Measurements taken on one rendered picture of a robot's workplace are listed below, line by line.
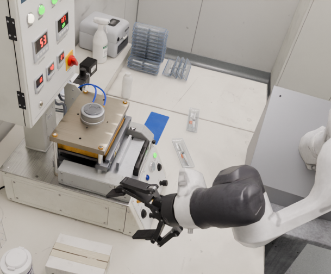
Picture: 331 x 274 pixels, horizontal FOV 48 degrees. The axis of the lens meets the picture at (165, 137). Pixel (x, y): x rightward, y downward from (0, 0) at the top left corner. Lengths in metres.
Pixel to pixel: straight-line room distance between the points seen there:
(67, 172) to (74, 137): 0.12
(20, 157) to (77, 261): 0.42
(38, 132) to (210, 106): 1.01
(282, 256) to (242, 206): 1.38
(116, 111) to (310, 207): 0.73
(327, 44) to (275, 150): 1.86
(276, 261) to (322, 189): 1.30
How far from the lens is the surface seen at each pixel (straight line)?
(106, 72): 2.06
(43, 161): 1.37
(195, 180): 0.82
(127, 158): 1.33
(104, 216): 1.34
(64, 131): 1.21
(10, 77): 1.08
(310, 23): 3.22
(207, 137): 1.82
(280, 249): 2.03
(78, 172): 1.24
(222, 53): 3.79
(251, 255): 1.46
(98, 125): 1.23
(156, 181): 1.47
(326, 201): 0.85
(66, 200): 1.34
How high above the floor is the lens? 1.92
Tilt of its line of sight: 42 degrees down
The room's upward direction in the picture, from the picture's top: 12 degrees clockwise
